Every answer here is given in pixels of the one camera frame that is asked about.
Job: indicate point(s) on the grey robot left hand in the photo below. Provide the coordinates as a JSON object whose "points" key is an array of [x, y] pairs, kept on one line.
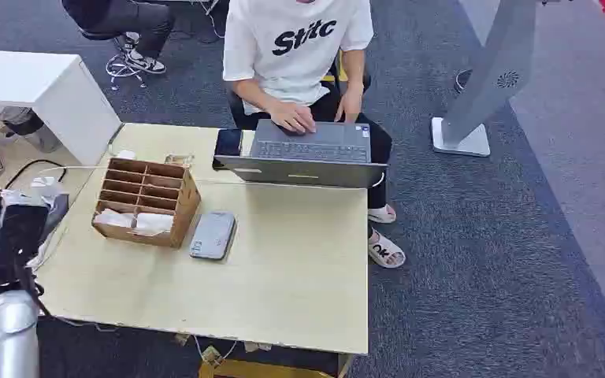
{"points": [[56, 211]]}

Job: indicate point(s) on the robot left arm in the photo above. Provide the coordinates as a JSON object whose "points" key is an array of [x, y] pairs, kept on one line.
{"points": [[7, 334]]}

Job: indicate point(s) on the grey cylindrical bin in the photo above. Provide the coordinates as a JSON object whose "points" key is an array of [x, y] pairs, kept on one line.
{"points": [[28, 128]]}

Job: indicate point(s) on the white cards stack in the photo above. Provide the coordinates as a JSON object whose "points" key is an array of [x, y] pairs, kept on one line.
{"points": [[148, 223]]}

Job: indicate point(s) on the wooden card box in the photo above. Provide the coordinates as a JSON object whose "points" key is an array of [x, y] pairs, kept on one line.
{"points": [[177, 201]]}

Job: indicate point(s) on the white cabinet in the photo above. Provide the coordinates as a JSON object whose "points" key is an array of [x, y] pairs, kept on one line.
{"points": [[47, 88]]}

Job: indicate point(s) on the clear plastic piece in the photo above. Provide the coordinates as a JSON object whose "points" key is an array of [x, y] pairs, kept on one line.
{"points": [[179, 159]]}

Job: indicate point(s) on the grey flat card reader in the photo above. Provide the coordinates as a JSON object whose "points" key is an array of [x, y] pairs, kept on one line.
{"points": [[212, 236]]}

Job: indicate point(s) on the office chair base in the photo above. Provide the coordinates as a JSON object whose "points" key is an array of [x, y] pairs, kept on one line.
{"points": [[120, 67]]}

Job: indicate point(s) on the black smartphone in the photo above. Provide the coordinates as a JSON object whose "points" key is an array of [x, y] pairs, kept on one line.
{"points": [[228, 142]]}

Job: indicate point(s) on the person in dark trousers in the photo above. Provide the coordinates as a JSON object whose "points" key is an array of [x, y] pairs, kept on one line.
{"points": [[125, 18]]}

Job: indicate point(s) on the person's right hand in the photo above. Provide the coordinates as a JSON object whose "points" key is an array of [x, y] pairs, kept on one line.
{"points": [[293, 117]]}

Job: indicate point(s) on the person's hand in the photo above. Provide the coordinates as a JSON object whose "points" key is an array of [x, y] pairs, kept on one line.
{"points": [[293, 117], [349, 106]]}

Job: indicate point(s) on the grey laptop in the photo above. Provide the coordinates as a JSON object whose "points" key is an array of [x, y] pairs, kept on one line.
{"points": [[313, 151]]}

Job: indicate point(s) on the seated person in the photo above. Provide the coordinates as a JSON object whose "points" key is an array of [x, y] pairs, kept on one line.
{"points": [[292, 47]]}

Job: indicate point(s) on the person's left hand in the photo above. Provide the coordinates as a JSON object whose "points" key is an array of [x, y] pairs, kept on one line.
{"points": [[349, 106]]}

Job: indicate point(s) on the yellow black chair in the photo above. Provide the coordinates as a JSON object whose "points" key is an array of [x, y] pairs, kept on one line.
{"points": [[340, 73]]}

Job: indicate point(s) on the white sandal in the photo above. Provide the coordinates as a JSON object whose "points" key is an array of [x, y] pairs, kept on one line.
{"points": [[386, 253], [382, 215]]}

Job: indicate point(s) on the grey stand with white base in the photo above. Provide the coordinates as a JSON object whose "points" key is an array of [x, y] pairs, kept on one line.
{"points": [[490, 68]]}

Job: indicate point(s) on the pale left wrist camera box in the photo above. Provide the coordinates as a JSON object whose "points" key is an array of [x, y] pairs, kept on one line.
{"points": [[31, 192]]}

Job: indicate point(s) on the yellow wooden table frame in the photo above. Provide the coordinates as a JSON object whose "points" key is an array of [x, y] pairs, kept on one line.
{"points": [[260, 369]]}

